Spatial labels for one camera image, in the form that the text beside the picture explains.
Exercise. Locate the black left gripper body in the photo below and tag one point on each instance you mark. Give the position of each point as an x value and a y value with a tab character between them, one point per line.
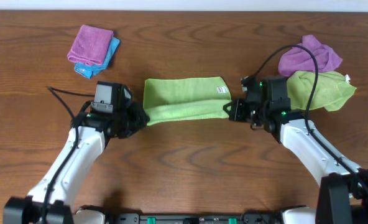
130	120

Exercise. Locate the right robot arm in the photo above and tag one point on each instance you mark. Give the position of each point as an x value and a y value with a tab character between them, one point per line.
343	193

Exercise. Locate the crumpled green cloth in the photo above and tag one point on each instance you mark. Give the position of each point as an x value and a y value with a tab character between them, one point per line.
332	90

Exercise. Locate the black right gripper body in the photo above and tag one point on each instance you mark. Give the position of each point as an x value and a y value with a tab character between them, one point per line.
251	112

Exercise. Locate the green microfiber cloth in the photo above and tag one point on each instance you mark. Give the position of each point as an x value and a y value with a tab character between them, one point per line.
185	99

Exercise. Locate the folded blue cloth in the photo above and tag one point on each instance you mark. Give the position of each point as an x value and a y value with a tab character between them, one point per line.
88	71

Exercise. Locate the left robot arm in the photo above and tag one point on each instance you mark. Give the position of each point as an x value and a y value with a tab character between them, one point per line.
111	113

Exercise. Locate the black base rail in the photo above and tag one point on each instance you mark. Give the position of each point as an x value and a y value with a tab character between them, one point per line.
209	219

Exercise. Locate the crumpled purple cloth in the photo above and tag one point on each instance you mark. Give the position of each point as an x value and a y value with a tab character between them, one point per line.
299	60

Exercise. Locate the folded purple cloth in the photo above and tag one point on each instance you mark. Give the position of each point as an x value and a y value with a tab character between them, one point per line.
90	46

